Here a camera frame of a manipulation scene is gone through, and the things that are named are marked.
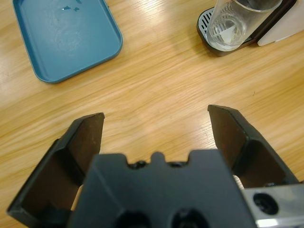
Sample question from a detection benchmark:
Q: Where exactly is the clear glass cup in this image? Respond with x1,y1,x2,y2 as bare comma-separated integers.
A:
205,0,283,52

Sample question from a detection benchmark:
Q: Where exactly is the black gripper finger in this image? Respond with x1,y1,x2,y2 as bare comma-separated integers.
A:
208,104,300,189
7,112,105,223

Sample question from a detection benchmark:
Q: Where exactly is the teal plastic tray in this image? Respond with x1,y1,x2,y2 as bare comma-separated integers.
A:
12,0,124,85

